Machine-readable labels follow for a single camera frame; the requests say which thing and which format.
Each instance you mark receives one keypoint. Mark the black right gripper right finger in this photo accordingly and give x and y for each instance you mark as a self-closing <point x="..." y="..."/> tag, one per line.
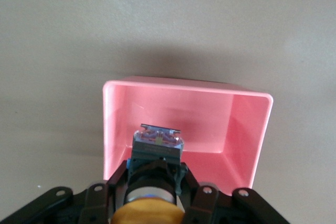
<point x="204" y="203"/>

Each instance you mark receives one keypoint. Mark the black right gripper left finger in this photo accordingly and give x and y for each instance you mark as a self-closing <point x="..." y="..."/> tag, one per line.
<point x="94" y="203"/>

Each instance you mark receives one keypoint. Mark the yellow mushroom push button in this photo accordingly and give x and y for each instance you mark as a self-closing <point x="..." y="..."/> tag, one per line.
<point x="155" y="155"/>

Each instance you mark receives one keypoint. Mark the pink plastic box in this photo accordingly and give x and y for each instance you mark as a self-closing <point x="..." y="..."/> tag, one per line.
<point x="210" y="119"/>

